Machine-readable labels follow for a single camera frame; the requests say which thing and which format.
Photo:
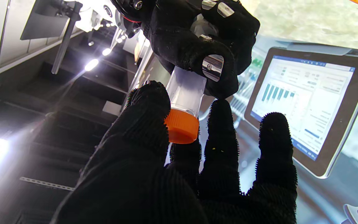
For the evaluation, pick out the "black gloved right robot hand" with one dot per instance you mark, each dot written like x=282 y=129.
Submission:
x=182 y=40

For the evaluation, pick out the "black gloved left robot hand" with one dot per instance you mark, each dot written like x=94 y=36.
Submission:
x=135 y=174

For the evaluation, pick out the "orange screw cap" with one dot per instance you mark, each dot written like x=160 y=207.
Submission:
x=182 y=127

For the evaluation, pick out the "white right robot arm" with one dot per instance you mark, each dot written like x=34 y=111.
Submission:
x=96 y=12

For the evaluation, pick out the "printed laboratory backdrop poster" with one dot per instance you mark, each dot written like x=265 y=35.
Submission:
x=306 y=109

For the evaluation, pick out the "printed side panel on frame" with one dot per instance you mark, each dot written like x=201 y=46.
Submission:
x=141 y=68

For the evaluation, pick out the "perforated metal rail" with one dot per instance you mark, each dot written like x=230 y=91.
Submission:
x=47 y=183

